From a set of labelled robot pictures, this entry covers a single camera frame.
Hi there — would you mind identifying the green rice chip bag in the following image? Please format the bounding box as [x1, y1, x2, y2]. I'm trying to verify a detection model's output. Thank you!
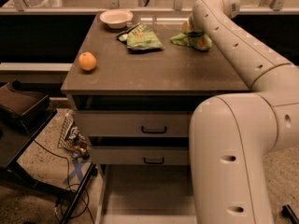
[170, 33, 212, 51]

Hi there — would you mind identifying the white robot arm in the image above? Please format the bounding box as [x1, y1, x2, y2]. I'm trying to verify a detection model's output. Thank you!
[189, 0, 299, 224]

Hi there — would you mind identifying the green jalapeno chip bag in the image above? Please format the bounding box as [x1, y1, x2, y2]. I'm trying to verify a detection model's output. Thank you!
[116, 23, 164, 51]

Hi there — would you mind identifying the grey drawer cabinet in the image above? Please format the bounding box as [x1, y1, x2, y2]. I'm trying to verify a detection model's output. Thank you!
[60, 10, 250, 173]

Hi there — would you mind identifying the open bottom drawer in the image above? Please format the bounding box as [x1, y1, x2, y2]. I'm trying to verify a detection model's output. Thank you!
[95, 165, 197, 224]

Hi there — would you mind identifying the white bowl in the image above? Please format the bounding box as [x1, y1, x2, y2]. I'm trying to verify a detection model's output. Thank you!
[100, 9, 133, 29]

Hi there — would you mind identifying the orange fruit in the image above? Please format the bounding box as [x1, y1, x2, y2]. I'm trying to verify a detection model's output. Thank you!
[78, 52, 96, 71]

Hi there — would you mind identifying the black side cart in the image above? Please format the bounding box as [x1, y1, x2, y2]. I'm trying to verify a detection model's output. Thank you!
[0, 79, 96, 224]

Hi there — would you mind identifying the black object on floor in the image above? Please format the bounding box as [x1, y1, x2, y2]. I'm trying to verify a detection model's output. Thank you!
[281, 204, 299, 224]

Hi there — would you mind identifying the top drawer with handle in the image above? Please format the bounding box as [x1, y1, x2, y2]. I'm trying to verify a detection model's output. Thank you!
[73, 111, 189, 137]

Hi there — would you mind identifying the drawer with handle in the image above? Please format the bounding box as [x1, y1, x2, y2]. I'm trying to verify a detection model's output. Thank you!
[73, 111, 189, 137]
[88, 147, 190, 165]

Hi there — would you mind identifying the middle drawer with handle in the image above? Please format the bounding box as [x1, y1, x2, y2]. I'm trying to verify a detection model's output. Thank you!
[88, 147, 190, 165]

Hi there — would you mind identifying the wire basket with snacks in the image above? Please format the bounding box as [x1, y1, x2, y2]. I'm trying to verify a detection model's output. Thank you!
[58, 111, 89, 160]

